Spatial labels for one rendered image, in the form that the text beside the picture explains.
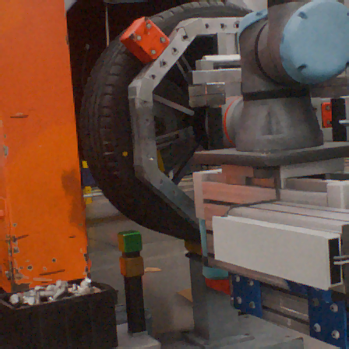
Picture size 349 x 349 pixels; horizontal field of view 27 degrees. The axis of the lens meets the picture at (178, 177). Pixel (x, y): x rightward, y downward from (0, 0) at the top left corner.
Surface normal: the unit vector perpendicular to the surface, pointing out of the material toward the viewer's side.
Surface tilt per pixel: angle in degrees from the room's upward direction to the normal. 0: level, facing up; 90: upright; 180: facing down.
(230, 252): 90
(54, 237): 90
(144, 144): 90
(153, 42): 90
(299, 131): 72
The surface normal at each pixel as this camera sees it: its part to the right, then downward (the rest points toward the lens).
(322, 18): 0.26, 0.20
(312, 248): -0.87, 0.11
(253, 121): -0.71, -0.18
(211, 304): 0.42, 0.05
